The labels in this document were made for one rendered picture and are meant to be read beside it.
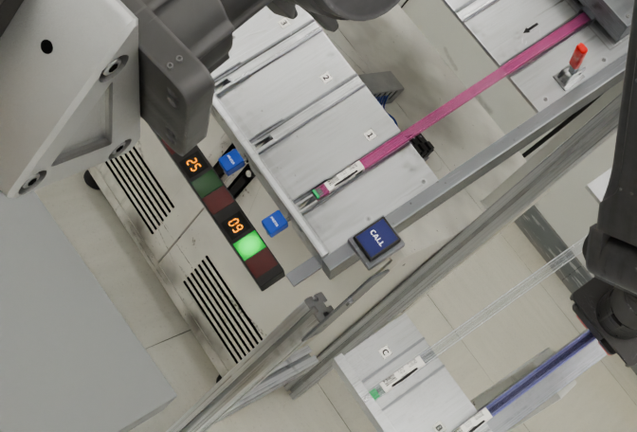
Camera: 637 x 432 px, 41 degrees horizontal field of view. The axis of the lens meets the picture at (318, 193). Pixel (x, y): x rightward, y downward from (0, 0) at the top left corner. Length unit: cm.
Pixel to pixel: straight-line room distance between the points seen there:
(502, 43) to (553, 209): 187
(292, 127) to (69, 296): 39
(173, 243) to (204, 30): 144
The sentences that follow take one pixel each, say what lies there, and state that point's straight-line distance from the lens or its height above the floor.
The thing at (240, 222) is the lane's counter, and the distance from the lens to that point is 118.
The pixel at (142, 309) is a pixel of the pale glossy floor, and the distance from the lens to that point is 190.
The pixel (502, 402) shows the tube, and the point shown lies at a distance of 106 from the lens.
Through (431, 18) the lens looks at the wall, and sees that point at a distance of 326.
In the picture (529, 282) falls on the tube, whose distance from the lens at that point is 110.
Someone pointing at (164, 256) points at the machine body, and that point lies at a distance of 186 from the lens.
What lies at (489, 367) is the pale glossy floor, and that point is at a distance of 256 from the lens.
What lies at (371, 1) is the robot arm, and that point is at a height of 125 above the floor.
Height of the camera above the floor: 142
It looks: 35 degrees down
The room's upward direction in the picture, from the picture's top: 43 degrees clockwise
